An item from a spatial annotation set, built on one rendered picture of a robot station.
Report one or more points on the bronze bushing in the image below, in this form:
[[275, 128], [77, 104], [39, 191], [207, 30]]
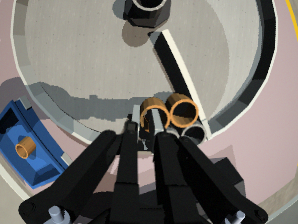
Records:
[[189, 116], [153, 103], [26, 147]]

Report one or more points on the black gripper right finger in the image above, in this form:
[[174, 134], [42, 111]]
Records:
[[220, 200]]

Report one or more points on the blue crate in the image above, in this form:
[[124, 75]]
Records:
[[36, 170]]

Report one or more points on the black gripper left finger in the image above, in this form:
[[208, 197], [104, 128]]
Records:
[[64, 200]]

